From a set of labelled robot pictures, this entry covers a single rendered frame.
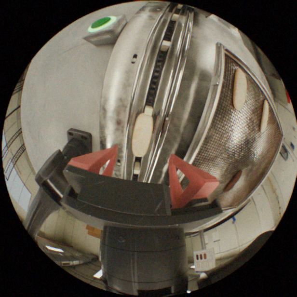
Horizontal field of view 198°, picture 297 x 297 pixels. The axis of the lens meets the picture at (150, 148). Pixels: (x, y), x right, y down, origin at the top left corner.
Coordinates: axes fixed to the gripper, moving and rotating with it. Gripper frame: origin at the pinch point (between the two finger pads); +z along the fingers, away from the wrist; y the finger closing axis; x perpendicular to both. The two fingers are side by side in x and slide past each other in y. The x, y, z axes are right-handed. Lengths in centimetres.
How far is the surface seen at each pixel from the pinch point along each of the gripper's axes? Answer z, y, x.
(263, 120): 0.8, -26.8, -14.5
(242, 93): 2.6, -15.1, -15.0
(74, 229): -42, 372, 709
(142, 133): 7.2, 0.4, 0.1
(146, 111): 6.3, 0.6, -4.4
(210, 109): 3.8, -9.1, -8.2
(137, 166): 7.6, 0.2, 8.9
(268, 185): -16, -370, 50
